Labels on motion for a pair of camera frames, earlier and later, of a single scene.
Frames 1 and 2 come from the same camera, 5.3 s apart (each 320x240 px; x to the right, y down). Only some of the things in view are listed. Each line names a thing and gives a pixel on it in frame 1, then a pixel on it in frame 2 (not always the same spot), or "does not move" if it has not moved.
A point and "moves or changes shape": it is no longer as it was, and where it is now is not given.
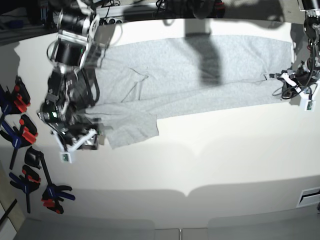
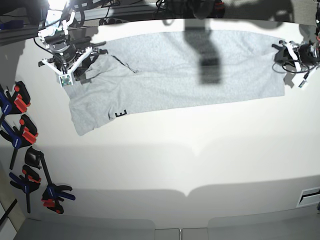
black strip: (9, 210) does not move
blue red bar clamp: (17, 101) does not move
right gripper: (302, 79) to (308, 54)
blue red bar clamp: (52, 193) does not move
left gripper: (68, 142) to (67, 62)
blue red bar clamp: (29, 184) does not move
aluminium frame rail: (8, 35) does not move
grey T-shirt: (143, 78) moves or changes shape
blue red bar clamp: (26, 135) does not move
